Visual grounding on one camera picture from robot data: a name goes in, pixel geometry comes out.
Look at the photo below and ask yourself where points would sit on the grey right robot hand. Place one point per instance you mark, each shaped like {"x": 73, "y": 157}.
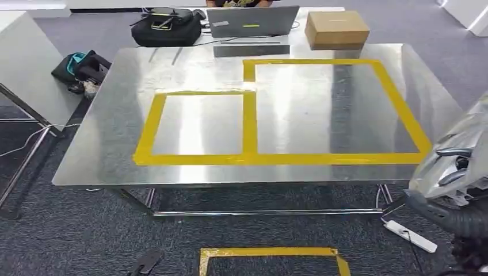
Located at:
{"x": 453, "y": 152}

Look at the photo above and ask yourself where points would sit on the silver plastic wheel hubcap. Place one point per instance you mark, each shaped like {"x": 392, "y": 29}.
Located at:
{"x": 457, "y": 129}

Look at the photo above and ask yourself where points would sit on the white power strip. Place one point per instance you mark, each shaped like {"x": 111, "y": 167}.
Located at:
{"x": 410, "y": 236}

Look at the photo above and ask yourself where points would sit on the white cabinet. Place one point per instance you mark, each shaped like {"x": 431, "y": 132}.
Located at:
{"x": 469, "y": 13}

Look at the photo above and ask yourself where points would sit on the brown cardboard box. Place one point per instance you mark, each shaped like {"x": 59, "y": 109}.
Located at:
{"x": 335, "y": 28}

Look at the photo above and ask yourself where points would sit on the pale desk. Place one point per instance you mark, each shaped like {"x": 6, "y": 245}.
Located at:
{"x": 302, "y": 37}

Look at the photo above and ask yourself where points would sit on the yellow floor tape rectangle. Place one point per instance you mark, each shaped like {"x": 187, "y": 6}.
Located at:
{"x": 267, "y": 252}

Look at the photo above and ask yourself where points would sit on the grey laptop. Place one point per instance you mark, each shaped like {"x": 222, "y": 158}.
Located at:
{"x": 251, "y": 21}

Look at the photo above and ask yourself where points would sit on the person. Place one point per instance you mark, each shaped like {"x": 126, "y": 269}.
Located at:
{"x": 240, "y": 3}

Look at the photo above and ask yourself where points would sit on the black backpack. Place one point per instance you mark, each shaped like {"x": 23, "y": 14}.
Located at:
{"x": 167, "y": 34}

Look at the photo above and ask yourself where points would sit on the steel bench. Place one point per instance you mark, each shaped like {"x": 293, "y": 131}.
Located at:
{"x": 114, "y": 152}

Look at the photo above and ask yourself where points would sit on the black and teal bag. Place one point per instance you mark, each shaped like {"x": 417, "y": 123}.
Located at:
{"x": 84, "y": 70}

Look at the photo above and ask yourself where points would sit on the white table with metal legs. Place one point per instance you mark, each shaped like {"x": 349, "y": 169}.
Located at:
{"x": 30, "y": 68}

